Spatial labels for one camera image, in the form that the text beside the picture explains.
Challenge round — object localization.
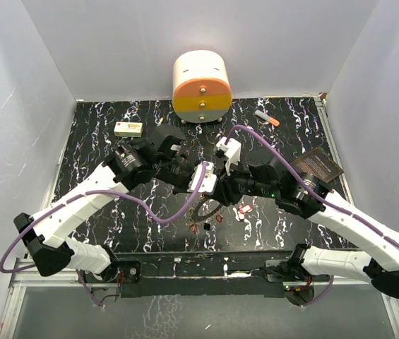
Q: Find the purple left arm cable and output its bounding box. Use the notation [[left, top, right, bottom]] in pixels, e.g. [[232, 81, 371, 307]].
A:
[[0, 162, 209, 308]]

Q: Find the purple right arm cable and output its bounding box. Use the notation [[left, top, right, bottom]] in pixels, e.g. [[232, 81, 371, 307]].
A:
[[225, 125, 399, 308]]

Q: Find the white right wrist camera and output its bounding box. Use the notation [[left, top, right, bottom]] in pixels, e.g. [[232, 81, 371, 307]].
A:
[[215, 137, 242, 176]]

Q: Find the round three-colour drawer cabinet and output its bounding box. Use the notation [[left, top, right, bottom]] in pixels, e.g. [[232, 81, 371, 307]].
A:
[[172, 50, 232, 124]]

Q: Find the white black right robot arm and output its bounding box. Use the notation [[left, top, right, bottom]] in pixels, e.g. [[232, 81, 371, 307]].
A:
[[216, 139, 399, 299]]

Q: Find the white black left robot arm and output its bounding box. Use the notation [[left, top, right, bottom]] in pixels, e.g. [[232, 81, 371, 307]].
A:
[[13, 124, 194, 282]]

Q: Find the white small cardboard box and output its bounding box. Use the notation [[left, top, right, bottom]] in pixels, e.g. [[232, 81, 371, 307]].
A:
[[114, 121, 143, 138]]

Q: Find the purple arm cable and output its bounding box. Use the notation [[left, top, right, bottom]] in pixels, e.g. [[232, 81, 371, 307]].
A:
[[0, 162, 209, 308], [225, 125, 399, 308]]

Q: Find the orange and grey marker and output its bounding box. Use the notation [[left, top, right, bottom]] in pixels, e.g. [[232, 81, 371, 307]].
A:
[[254, 110, 280, 127]]

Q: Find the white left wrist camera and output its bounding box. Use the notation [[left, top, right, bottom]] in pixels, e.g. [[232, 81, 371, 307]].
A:
[[187, 162, 218, 194]]

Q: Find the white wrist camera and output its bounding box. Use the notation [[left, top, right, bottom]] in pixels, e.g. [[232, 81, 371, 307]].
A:
[[215, 137, 242, 176], [187, 162, 218, 194]]

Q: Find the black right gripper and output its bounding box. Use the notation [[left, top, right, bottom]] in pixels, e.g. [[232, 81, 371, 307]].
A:
[[210, 157, 278, 206]]

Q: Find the dark paperback book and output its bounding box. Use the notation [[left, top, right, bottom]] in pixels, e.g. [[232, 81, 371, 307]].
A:
[[290, 147, 343, 184]]

